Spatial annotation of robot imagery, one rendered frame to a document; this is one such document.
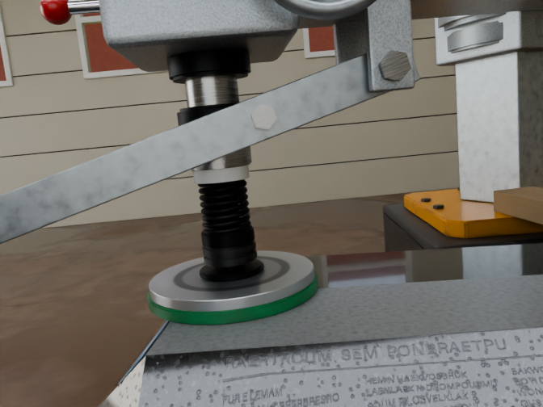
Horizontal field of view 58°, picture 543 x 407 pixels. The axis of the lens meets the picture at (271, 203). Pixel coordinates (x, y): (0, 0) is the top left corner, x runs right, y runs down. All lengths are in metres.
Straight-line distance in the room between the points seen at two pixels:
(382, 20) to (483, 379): 0.37
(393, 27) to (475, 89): 0.85
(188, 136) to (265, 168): 6.05
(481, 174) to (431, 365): 0.97
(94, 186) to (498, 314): 0.45
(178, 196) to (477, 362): 6.34
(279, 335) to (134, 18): 0.35
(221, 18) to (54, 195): 0.27
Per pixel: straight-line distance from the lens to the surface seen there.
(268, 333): 0.52
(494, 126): 1.38
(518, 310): 0.57
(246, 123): 0.57
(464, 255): 0.77
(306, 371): 0.49
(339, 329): 0.52
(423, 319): 0.54
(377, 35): 0.57
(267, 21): 0.53
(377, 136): 6.78
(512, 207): 1.23
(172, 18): 0.53
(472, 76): 1.42
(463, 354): 0.51
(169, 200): 6.76
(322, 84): 0.58
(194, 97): 0.61
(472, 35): 1.35
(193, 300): 0.56
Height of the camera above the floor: 1.03
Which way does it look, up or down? 9 degrees down
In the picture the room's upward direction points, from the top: 5 degrees counter-clockwise
